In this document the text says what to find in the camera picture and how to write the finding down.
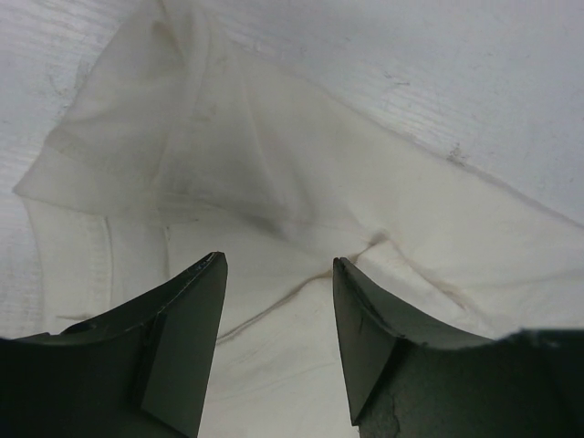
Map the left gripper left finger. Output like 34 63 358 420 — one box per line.
1 252 227 437

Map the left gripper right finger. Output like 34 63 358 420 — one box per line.
333 258 583 437

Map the cream white t-shirt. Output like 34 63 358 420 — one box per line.
16 1 583 437

